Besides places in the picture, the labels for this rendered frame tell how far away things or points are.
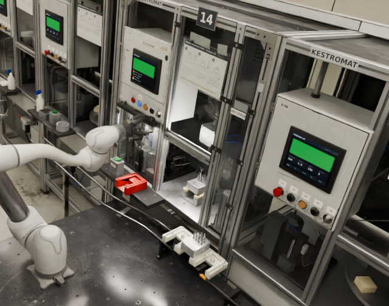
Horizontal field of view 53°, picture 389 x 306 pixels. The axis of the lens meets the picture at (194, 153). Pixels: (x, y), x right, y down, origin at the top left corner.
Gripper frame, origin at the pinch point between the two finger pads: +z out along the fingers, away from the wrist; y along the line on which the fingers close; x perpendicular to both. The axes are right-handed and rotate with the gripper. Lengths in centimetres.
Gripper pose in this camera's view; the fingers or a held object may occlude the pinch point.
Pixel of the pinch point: (148, 124)
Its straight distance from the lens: 225.8
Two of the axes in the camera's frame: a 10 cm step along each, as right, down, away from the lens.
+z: 6.1, -2.4, 7.5
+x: -7.8, -3.1, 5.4
